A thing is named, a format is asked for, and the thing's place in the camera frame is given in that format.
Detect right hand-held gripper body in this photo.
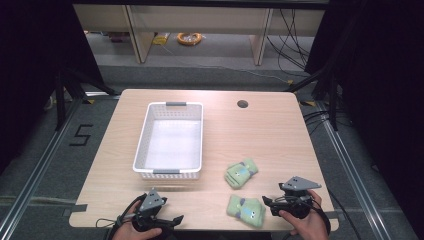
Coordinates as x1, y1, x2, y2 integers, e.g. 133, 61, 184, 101
275, 175, 323, 220

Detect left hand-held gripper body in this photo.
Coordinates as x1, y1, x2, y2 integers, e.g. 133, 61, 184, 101
132, 188, 168, 233

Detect white plastic basket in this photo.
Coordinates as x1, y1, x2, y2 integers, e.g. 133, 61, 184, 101
132, 101, 204, 181

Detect person's left hand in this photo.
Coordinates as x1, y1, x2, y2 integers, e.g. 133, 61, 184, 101
111, 200, 164, 240

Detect black metal stand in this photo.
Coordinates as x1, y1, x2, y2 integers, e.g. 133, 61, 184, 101
284, 65, 340, 132
54, 65, 118, 132

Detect black curtain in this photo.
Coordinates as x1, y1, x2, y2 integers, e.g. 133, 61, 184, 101
0, 0, 105, 174
304, 0, 424, 238

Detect yellow packet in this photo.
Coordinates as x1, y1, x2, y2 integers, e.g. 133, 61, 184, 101
152, 32, 171, 46

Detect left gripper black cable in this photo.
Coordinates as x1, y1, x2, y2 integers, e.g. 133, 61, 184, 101
95, 193, 148, 240

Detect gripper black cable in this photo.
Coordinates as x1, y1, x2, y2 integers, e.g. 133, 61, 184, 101
309, 188, 363, 240
95, 193, 148, 240

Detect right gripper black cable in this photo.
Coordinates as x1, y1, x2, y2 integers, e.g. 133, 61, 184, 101
309, 188, 363, 240

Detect aluminium floor rail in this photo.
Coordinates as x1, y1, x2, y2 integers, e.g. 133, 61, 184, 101
314, 101, 392, 240
0, 98, 83, 240

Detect black floor cables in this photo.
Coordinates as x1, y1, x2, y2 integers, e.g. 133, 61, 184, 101
301, 109, 336, 135

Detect bundle of black cables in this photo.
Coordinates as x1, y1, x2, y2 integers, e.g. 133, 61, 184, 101
266, 8, 312, 74

